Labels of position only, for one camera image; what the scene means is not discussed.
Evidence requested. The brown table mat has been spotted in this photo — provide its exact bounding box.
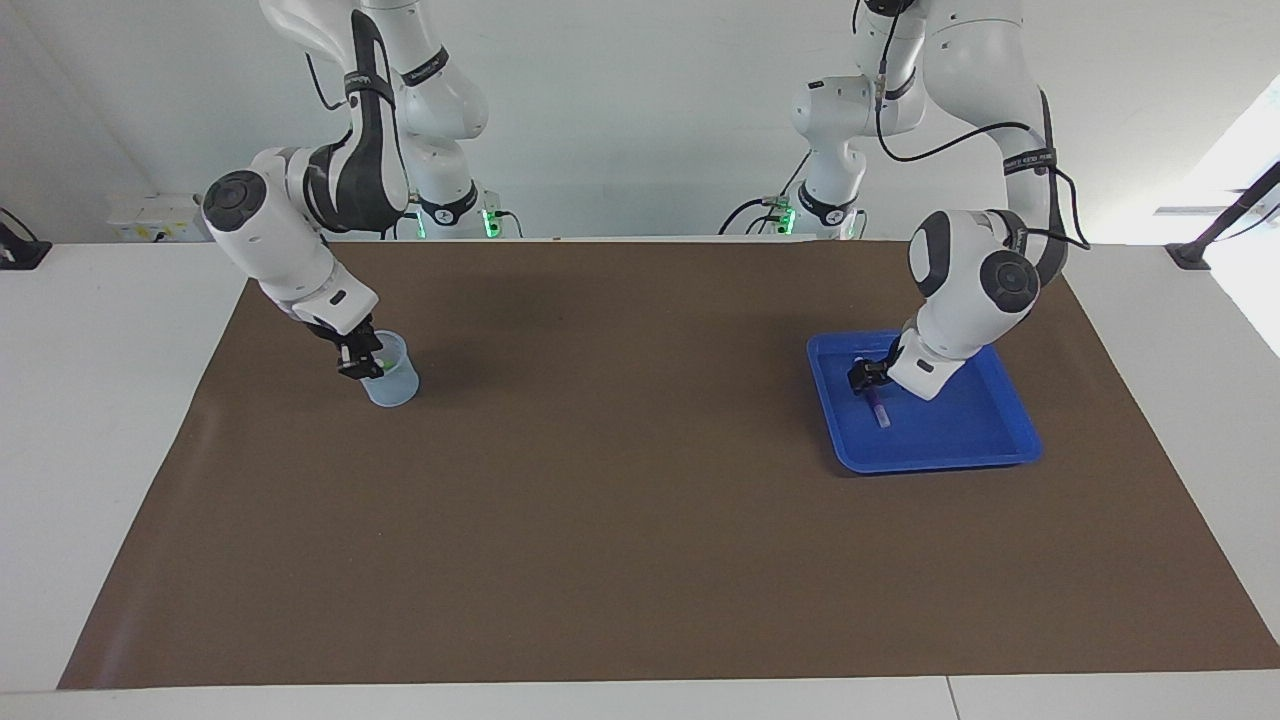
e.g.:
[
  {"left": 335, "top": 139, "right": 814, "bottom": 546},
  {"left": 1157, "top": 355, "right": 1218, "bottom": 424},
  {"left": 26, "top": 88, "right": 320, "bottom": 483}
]
[{"left": 57, "top": 240, "right": 1280, "bottom": 691}]

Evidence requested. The black table clamp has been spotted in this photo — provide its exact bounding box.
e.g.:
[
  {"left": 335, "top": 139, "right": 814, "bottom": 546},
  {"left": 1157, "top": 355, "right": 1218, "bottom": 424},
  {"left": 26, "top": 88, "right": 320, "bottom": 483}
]
[{"left": 0, "top": 207, "right": 53, "bottom": 271}]

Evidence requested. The white power box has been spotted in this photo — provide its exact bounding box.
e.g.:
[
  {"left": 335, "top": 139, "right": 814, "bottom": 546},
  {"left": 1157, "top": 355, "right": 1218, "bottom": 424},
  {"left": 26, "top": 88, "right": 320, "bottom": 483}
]
[{"left": 108, "top": 193, "right": 216, "bottom": 243}]

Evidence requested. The black camera stand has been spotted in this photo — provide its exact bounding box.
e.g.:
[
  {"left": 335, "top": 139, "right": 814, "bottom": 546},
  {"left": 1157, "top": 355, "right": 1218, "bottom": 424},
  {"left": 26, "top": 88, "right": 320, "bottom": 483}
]
[{"left": 1165, "top": 160, "right": 1280, "bottom": 271}]

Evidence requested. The blue plastic tray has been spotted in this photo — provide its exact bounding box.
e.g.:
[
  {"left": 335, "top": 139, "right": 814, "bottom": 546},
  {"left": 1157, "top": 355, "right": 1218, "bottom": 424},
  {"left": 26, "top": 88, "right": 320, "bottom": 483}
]
[{"left": 806, "top": 327, "right": 1044, "bottom": 475}]

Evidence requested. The black base cable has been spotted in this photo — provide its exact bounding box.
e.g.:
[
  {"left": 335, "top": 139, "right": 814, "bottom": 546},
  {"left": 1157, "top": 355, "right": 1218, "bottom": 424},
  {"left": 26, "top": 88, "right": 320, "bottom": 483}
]
[{"left": 718, "top": 197, "right": 776, "bottom": 237}]

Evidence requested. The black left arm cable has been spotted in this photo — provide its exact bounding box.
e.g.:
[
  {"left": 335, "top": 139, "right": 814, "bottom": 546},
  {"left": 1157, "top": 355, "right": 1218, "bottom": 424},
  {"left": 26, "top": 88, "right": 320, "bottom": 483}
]
[{"left": 875, "top": 40, "right": 1091, "bottom": 251}]

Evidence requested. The translucent plastic cup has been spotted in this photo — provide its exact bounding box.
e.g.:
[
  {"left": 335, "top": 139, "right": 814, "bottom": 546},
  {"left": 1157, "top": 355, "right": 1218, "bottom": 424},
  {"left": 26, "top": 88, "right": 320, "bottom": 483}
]
[{"left": 345, "top": 330, "right": 421, "bottom": 408}]

